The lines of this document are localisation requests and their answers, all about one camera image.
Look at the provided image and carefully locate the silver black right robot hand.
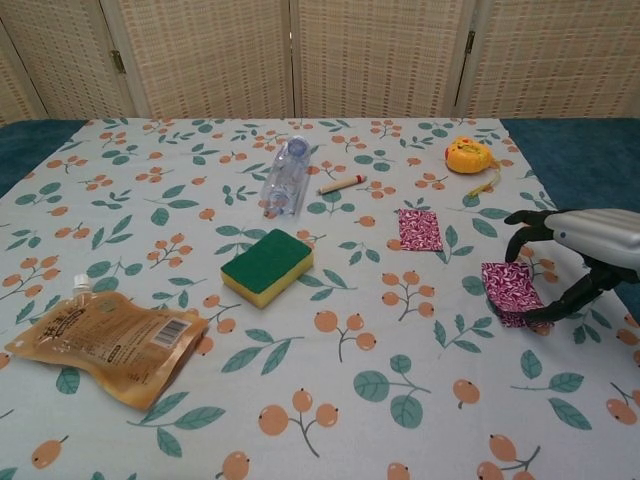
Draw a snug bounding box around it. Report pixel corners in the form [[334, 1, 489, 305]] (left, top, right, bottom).
[[499, 208, 640, 324]]

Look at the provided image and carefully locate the yellow cartoon tape measure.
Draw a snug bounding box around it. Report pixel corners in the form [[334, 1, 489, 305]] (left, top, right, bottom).
[[444, 137, 503, 199]]

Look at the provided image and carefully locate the woven rattan screen panel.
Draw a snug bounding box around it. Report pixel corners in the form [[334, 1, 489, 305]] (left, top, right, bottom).
[[0, 0, 124, 126], [454, 0, 640, 121], [289, 0, 474, 121], [107, 0, 296, 121]]

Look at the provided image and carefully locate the floral print tablecloth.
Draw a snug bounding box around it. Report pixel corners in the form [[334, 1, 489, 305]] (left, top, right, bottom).
[[0, 116, 640, 480]]

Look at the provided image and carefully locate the wooden red-tipped pen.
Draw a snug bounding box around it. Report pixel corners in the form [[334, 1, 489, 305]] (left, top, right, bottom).
[[318, 173, 370, 195]]

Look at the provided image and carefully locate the clear plastic water bottle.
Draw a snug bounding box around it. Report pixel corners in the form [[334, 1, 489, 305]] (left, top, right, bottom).
[[259, 134, 314, 221]]

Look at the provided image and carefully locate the green and yellow sponge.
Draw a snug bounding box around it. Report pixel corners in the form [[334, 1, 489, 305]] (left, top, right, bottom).
[[219, 228, 315, 310]]

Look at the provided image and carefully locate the brown spouted liquid pouch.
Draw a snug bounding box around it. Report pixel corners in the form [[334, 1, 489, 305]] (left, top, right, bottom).
[[3, 273, 210, 412]]

